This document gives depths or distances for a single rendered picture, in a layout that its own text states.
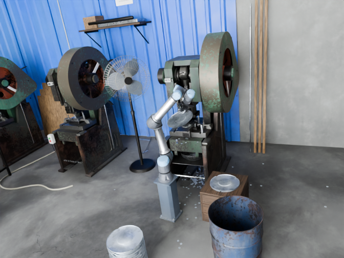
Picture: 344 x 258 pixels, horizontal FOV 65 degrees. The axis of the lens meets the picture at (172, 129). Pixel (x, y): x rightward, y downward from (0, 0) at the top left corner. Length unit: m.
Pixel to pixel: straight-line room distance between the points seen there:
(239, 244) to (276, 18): 2.82
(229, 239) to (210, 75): 1.39
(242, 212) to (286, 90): 2.13
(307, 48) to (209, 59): 1.74
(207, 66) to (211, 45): 0.20
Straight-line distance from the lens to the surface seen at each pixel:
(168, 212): 2.87
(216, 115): 3.33
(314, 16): 3.94
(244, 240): 2.14
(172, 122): 2.79
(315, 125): 4.24
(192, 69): 2.86
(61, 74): 3.51
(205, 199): 2.70
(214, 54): 2.56
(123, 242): 2.29
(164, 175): 2.65
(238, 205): 2.43
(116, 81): 3.44
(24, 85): 5.25
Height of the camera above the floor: 1.89
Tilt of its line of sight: 22 degrees down
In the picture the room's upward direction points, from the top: 8 degrees counter-clockwise
